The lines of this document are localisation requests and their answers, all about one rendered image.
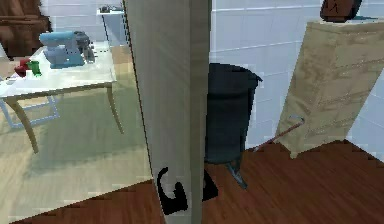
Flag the light blue and white mixer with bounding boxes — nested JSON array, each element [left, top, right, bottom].
[[39, 30, 96, 70]]

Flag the dark grey pedal bin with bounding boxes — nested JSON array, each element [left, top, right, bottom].
[[203, 62, 264, 191]]

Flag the beige grey room door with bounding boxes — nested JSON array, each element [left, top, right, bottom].
[[122, 0, 213, 224]]

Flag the brown stick with grey hook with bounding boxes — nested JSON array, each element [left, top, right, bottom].
[[247, 114, 306, 153]]

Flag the white cabinet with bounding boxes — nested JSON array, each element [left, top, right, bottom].
[[96, 5, 130, 48]]

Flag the white table with beige legs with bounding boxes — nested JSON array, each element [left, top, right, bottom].
[[0, 41, 125, 155]]

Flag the small dark object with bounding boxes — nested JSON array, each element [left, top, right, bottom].
[[99, 4, 123, 14]]

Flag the light wooden chest of drawers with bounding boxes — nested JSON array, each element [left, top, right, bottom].
[[274, 18, 384, 160]]

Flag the green cup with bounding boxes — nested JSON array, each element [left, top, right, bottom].
[[27, 60, 43, 78]]

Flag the red round object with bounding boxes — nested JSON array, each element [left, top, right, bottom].
[[13, 58, 32, 78]]

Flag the dark brown box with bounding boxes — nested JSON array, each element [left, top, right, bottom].
[[319, 0, 364, 24]]

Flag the dark brown wooden cupboard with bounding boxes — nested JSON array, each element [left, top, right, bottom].
[[0, 0, 54, 61]]

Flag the black door handle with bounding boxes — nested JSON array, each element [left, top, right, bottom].
[[156, 166, 190, 216]]

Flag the pale blue chair frame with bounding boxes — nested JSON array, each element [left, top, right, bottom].
[[0, 94, 61, 130]]

